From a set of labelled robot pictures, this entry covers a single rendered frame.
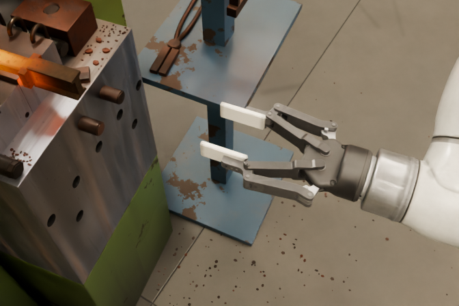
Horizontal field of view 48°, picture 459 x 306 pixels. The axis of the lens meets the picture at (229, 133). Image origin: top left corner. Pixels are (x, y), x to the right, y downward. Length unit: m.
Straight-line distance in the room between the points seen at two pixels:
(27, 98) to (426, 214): 0.64
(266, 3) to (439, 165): 0.82
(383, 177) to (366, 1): 1.92
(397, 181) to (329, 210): 1.15
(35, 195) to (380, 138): 1.43
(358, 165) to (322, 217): 1.13
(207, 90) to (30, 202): 0.49
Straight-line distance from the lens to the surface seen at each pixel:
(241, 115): 0.77
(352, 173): 0.71
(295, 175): 0.73
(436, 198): 0.71
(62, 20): 0.99
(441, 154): 0.73
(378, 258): 1.81
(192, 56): 1.28
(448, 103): 0.75
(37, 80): 0.90
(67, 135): 0.94
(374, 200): 0.71
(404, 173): 0.71
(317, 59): 2.26
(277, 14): 1.39
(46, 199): 0.96
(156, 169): 1.41
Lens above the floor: 1.62
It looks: 55 degrees down
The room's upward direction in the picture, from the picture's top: straight up
